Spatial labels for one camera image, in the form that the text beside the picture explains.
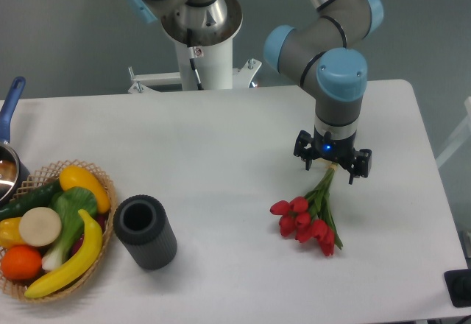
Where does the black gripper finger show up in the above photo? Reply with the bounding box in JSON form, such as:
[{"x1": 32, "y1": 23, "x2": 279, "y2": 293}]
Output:
[
  {"x1": 294, "y1": 130, "x2": 314, "y2": 170},
  {"x1": 346, "y1": 149, "x2": 372, "y2": 185}
]

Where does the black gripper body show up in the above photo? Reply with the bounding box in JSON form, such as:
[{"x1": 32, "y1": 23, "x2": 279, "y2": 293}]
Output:
[{"x1": 308, "y1": 131, "x2": 356, "y2": 166}]

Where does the red tulip bouquet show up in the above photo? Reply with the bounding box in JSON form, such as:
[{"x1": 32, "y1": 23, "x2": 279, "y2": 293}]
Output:
[{"x1": 269, "y1": 163, "x2": 343, "y2": 257}]

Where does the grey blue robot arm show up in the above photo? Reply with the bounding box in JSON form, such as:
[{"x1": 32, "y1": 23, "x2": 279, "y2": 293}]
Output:
[{"x1": 127, "y1": 0, "x2": 383, "y2": 179}]

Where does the black device at edge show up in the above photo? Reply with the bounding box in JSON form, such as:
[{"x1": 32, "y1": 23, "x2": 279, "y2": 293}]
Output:
[{"x1": 444, "y1": 269, "x2": 470, "y2": 308}]

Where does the dark grey ribbed vase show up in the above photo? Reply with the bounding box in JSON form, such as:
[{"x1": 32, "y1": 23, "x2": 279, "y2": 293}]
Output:
[{"x1": 113, "y1": 194, "x2": 177, "y2": 270}]

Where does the dark red fruit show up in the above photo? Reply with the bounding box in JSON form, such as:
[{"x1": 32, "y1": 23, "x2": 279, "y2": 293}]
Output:
[{"x1": 69, "y1": 214, "x2": 107, "y2": 256}]

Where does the yellow banana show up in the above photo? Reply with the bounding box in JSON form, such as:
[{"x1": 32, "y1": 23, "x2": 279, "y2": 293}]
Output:
[{"x1": 24, "y1": 209, "x2": 103, "y2": 299}]

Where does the yellow lemon squash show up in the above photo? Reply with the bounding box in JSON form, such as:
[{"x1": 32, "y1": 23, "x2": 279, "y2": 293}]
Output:
[{"x1": 59, "y1": 165, "x2": 111, "y2": 214}]

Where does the green bok choy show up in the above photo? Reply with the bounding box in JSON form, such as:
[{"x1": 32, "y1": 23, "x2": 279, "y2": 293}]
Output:
[{"x1": 42, "y1": 187, "x2": 97, "y2": 272}]

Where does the woven wicker basket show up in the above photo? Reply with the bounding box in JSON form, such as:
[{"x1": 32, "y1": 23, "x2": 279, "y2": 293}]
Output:
[{"x1": 1, "y1": 160, "x2": 117, "y2": 303}]

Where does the dark green cucumber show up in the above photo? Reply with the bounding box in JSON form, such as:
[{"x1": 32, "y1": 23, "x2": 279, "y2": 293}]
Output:
[{"x1": 1, "y1": 180, "x2": 62, "y2": 221}]

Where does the beige round slice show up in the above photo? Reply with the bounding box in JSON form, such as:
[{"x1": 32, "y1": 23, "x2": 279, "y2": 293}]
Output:
[{"x1": 18, "y1": 207, "x2": 62, "y2": 247}]

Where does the orange fruit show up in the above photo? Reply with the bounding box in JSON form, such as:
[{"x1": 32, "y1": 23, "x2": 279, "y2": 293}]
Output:
[{"x1": 1, "y1": 245, "x2": 42, "y2": 281}]

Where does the yellow bell pepper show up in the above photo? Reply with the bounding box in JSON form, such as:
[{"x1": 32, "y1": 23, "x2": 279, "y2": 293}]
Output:
[{"x1": 0, "y1": 217, "x2": 26, "y2": 249}]

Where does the white frame at right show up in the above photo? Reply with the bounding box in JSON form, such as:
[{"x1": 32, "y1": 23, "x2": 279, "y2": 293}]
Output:
[{"x1": 435, "y1": 96, "x2": 470, "y2": 169}]

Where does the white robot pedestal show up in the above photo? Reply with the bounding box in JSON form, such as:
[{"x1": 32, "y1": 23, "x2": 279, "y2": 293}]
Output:
[{"x1": 127, "y1": 0, "x2": 263, "y2": 94}]

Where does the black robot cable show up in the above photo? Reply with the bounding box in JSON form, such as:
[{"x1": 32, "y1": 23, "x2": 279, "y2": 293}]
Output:
[{"x1": 185, "y1": 28, "x2": 205, "y2": 91}]

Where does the blue handled saucepan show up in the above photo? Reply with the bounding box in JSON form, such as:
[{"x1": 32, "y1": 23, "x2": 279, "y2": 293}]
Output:
[{"x1": 1, "y1": 77, "x2": 29, "y2": 207}]

